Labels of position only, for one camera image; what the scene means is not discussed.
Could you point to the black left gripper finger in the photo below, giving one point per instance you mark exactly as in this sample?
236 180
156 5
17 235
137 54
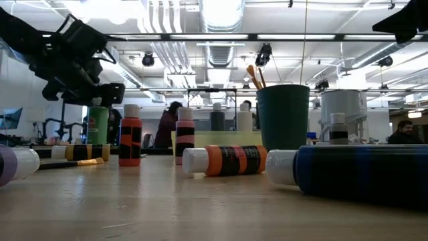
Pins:
112 95
67 95

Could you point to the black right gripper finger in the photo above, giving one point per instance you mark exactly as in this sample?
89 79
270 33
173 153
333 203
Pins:
401 25

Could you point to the large green paint bottle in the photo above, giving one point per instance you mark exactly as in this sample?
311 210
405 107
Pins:
97 127

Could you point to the large dark grey bottle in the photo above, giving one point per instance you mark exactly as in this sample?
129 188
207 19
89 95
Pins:
217 120

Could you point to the brown bottle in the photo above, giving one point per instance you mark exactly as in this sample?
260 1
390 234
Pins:
338 130

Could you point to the teal plastic cup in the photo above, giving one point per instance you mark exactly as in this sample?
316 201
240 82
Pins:
283 117

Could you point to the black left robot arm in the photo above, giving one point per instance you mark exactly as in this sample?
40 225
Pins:
16 37

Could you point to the small red paint bottle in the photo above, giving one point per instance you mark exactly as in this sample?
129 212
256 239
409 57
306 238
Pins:
130 140

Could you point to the small pink paint bottle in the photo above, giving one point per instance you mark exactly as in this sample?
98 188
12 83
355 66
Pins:
185 134

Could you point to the small purple paint bottle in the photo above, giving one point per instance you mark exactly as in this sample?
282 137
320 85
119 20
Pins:
16 164

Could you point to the small orange paint bottle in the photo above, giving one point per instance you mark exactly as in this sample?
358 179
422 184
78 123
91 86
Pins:
230 160

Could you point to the small blue paint bottle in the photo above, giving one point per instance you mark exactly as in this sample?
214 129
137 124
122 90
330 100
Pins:
361 174

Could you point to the black background robot arms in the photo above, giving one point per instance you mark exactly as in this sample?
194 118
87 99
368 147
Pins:
63 125

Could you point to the black ceiling spotlight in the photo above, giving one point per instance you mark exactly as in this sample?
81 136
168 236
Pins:
321 84
385 61
148 59

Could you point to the background computer monitor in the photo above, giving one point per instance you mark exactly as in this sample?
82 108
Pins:
10 118

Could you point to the person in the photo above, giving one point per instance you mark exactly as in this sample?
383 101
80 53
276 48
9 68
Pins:
404 134
167 127
248 102

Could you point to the yellow plastic bin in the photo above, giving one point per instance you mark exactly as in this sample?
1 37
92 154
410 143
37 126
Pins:
227 139

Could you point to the black overhead gantry bar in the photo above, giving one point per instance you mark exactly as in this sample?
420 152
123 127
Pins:
252 37

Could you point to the black aluminium table frame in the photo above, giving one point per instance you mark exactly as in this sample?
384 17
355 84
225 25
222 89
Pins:
157 151

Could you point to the black overhead camera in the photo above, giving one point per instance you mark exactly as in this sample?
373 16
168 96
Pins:
263 53

